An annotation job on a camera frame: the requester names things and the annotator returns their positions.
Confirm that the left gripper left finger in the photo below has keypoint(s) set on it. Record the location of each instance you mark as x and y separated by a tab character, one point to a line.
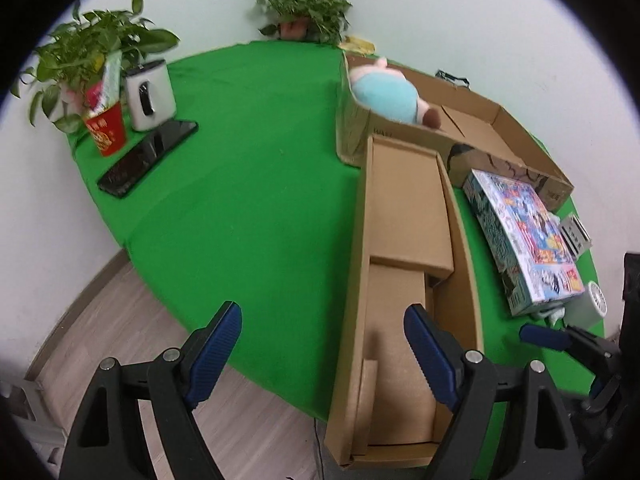
107	440

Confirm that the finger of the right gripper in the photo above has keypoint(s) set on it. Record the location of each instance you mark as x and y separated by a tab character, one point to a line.
598	355

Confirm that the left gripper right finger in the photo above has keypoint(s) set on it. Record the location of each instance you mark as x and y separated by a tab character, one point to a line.
537	440

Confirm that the white handheld fan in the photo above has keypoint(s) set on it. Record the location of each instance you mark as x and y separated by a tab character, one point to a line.
584	311

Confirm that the colourful puzzle box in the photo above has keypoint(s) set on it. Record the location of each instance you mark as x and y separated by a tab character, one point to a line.
532	259

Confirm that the cardboard divider tray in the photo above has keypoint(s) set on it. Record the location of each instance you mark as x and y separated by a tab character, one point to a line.
409	248

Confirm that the white folding phone stand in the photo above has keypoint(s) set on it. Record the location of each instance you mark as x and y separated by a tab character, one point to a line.
575	236

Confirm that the large cardboard box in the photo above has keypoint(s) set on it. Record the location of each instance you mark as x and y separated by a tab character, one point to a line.
475	133

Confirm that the black smartphone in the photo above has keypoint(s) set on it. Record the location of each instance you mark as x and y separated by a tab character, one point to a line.
140	160

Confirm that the red paper cup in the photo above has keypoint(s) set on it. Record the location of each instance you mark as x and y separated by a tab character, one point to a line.
107	129

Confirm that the black glasses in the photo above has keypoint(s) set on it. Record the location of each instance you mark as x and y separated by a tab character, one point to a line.
458	81

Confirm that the pink blue plush pig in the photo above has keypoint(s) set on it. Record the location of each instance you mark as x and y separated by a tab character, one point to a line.
389	94

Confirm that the left potted plant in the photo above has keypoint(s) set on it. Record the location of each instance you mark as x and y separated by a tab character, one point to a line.
71	60

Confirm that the corner potted plant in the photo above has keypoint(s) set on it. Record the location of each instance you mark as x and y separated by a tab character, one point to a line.
317	21

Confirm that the white mug black handle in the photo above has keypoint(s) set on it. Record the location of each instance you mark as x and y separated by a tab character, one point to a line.
149	94

